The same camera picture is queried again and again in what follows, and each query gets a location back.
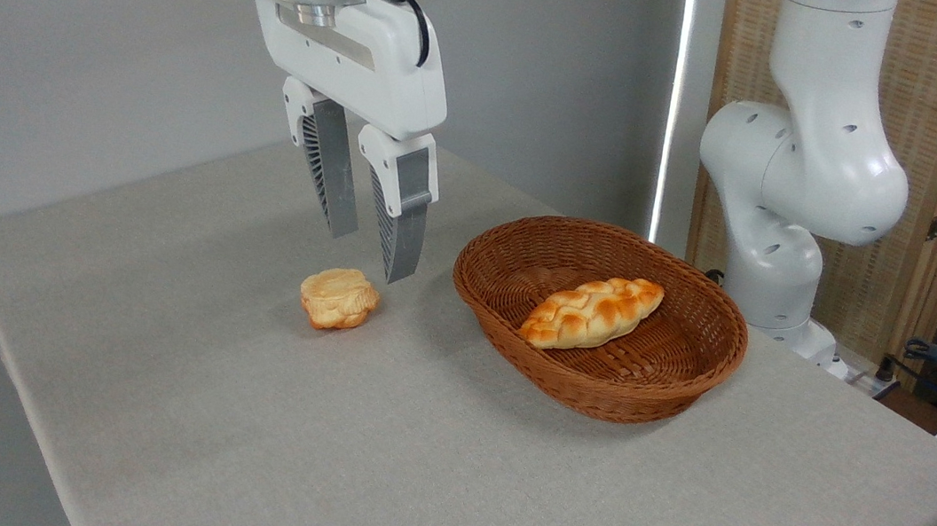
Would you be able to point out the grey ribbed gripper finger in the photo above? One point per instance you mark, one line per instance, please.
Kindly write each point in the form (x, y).
(412, 176)
(333, 166)

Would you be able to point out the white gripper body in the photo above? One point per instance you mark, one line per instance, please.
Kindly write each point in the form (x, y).
(368, 63)

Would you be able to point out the braided bread loaf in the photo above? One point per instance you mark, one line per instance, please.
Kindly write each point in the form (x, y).
(592, 314)

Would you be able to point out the small round bread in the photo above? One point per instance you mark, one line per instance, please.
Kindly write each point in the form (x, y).
(339, 299)

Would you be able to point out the brown wicker basket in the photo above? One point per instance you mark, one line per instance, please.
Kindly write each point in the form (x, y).
(596, 386)

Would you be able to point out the grey tablecloth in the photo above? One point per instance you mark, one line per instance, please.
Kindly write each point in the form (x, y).
(407, 470)

